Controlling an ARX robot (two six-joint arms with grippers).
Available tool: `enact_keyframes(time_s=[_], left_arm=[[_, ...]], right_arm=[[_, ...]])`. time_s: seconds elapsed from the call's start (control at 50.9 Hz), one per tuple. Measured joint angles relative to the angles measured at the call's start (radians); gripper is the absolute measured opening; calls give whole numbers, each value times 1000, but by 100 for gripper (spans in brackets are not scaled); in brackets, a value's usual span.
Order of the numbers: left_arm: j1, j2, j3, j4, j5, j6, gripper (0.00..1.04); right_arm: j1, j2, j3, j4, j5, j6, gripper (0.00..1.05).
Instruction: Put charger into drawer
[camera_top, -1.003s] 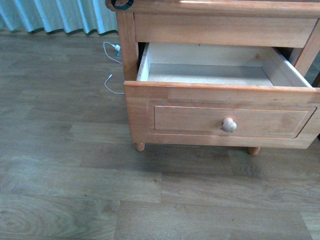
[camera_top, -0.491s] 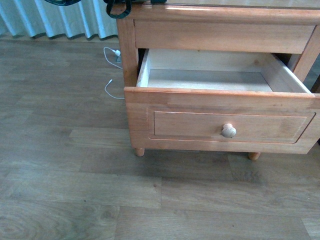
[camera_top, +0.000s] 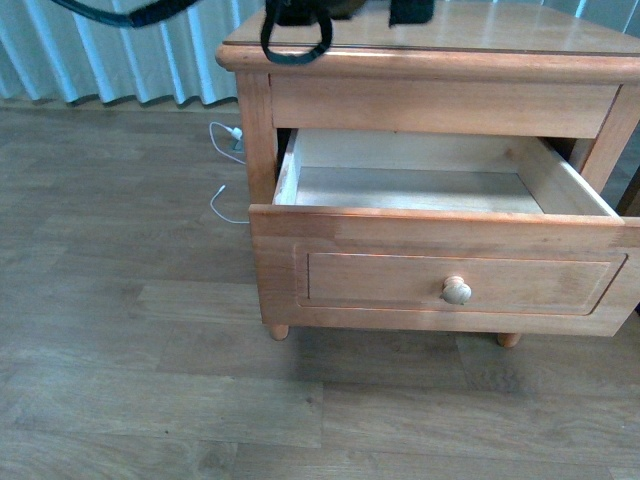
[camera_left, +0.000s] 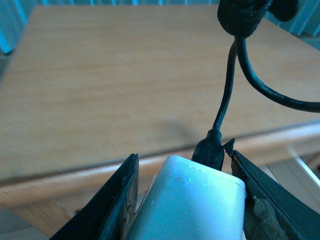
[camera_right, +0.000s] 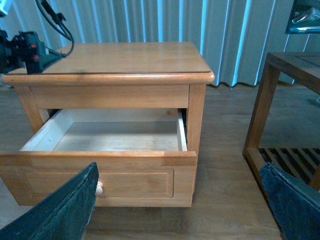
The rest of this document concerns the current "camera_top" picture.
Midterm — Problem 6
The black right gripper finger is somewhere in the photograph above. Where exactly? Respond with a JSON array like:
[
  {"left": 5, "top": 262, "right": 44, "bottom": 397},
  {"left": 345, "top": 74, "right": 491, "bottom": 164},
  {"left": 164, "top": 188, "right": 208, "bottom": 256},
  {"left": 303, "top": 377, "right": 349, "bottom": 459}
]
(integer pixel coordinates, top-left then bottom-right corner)
[{"left": 388, "top": 0, "right": 434, "bottom": 27}]

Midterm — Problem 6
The white cable on floor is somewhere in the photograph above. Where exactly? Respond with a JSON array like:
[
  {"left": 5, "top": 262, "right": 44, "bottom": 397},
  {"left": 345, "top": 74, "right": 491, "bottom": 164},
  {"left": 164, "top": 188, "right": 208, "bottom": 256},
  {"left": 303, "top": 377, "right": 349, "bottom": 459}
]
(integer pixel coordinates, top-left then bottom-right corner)
[{"left": 208, "top": 121, "right": 250, "bottom": 225}]

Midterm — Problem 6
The wooden drawer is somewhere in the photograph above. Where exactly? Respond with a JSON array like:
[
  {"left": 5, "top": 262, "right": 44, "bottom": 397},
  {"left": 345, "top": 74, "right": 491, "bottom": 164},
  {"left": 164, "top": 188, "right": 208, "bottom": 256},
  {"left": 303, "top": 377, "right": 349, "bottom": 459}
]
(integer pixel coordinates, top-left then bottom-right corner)
[{"left": 249, "top": 129, "right": 639, "bottom": 337}]

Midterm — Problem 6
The black strap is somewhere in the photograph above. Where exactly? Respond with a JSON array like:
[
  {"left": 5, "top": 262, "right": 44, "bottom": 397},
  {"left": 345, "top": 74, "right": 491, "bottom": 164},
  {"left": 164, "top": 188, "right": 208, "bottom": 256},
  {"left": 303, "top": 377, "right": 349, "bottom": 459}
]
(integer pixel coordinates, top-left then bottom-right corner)
[{"left": 49, "top": 0, "right": 201, "bottom": 30}]

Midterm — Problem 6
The pale green curtain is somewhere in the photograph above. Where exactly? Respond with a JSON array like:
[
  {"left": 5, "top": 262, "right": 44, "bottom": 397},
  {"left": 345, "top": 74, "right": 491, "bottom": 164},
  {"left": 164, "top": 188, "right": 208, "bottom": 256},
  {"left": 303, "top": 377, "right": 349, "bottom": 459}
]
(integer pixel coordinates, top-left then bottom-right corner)
[{"left": 1, "top": 1, "right": 639, "bottom": 104}]

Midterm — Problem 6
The open grey floor socket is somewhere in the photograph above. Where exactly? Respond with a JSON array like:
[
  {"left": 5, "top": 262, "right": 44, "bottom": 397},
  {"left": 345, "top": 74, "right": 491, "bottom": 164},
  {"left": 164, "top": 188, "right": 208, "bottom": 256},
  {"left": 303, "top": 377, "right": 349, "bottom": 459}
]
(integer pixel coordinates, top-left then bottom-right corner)
[{"left": 231, "top": 140, "right": 244, "bottom": 153}]

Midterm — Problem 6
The wooden nightstand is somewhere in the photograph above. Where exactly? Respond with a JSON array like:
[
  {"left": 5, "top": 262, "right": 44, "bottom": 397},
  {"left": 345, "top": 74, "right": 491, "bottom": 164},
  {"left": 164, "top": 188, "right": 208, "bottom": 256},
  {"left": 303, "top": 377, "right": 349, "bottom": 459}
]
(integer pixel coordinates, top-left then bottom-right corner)
[{"left": 215, "top": 0, "right": 640, "bottom": 349}]

